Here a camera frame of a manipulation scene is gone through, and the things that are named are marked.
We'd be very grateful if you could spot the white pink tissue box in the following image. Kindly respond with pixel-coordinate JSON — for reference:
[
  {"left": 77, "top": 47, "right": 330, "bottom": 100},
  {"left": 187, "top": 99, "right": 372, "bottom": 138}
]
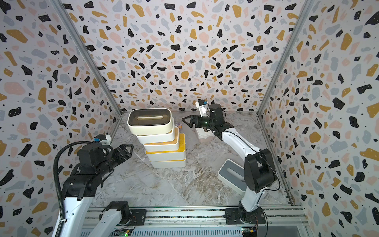
[{"left": 195, "top": 128, "right": 215, "bottom": 143}]

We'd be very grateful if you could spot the light bamboo lid tissue box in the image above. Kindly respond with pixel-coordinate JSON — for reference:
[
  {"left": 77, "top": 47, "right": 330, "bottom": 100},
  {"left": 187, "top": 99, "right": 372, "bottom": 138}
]
[{"left": 143, "top": 126, "right": 179, "bottom": 152}]

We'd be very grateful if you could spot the dark brown lid tissue box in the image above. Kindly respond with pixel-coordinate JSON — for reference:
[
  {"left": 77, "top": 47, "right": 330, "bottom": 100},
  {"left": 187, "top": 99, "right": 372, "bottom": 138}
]
[{"left": 127, "top": 108, "right": 173, "bottom": 136}]

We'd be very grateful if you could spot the yellow lid tissue box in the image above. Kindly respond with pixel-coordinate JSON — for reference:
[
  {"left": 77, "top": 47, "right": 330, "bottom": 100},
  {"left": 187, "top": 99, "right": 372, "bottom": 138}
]
[
  {"left": 151, "top": 159, "right": 186, "bottom": 168},
  {"left": 145, "top": 133, "right": 186, "bottom": 162}
]

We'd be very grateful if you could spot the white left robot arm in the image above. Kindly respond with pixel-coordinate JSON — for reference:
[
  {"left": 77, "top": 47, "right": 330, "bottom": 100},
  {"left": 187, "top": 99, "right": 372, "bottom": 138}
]
[{"left": 53, "top": 141, "right": 134, "bottom": 237}]

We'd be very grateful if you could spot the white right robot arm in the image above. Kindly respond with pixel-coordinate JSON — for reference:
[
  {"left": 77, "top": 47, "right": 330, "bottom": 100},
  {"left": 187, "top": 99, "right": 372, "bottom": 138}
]
[{"left": 182, "top": 100, "right": 278, "bottom": 223}]

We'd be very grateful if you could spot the grey lid tissue box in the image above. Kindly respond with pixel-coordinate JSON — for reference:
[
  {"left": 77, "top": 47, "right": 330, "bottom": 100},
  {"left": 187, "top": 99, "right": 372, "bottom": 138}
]
[{"left": 218, "top": 160, "right": 247, "bottom": 195}]

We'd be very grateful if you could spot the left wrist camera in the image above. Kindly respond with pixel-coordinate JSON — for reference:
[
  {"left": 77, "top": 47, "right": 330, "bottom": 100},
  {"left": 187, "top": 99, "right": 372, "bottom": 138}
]
[{"left": 93, "top": 134, "right": 112, "bottom": 145}]

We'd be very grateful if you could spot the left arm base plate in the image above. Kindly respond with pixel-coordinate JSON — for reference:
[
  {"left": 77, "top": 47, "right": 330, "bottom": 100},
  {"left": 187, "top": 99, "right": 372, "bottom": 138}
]
[{"left": 103, "top": 208, "right": 147, "bottom": 227}]

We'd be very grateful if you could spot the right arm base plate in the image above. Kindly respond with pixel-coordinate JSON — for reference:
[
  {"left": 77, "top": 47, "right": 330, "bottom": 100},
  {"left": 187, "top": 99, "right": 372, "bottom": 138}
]
[{"left": 224, "top": 207, "right": 266, "bottom": 225}]

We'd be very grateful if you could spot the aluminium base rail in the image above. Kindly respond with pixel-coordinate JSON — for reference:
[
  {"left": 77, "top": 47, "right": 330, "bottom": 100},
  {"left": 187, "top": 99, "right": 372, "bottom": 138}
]
[{"left": 77, "top": 206, "right": 313, "bottom": 237}]

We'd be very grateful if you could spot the right corner aluminium post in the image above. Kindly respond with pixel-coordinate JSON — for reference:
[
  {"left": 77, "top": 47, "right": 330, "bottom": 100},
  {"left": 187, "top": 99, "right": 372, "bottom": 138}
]
[{"left": 257, "top": 0, "right": 315, "bottom": 116}]

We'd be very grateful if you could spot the corner aluminium post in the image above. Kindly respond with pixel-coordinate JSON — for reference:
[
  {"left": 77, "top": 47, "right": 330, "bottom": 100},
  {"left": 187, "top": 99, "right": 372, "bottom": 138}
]
[
  {"left": 50, "top": 0, "right": 122, "bottom": 116},
  {"left": 257, "top": 0, "right": 315, "bottom": 116}
]

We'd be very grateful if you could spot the left corner aluminium post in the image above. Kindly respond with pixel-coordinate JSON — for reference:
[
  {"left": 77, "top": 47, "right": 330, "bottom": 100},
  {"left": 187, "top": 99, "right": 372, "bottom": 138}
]
[{"left": 50, "top": 0, "right": 122, "bottom": 116}]

